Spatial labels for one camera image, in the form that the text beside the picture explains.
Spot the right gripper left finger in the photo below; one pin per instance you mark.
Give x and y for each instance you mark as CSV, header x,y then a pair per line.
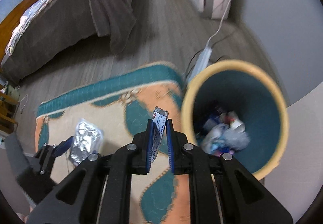
x,y
98,190

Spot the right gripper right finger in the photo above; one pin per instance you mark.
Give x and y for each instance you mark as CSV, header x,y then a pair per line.
x,y
221,189

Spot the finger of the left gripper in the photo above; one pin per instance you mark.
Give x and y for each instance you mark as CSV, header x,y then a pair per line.
x,y
62,147

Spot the small printed white packet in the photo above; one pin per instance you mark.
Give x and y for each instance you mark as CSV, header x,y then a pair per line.
x,y
159,119

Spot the trash pile in bin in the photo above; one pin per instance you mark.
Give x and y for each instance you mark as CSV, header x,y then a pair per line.
x,y
218,131

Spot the silver foil wrapper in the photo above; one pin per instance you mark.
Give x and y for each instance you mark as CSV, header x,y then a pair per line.
x,y
86,140

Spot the wooden chair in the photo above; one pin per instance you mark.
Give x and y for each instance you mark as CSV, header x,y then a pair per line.
x,y
8,109

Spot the teal and cream horse rug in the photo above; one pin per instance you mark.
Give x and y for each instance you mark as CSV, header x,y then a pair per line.
x,y
121,107

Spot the teal bin with yellow rim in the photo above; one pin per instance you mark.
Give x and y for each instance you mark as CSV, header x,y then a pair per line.
x,y
257,100

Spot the wooden headboard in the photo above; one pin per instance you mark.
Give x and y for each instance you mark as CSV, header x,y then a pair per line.
x,y
10,22

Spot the white power strip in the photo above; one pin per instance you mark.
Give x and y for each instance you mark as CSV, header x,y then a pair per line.
x,y
201,63

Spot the bed with grey blanket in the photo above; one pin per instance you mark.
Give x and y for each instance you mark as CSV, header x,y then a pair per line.
x,y
49,26

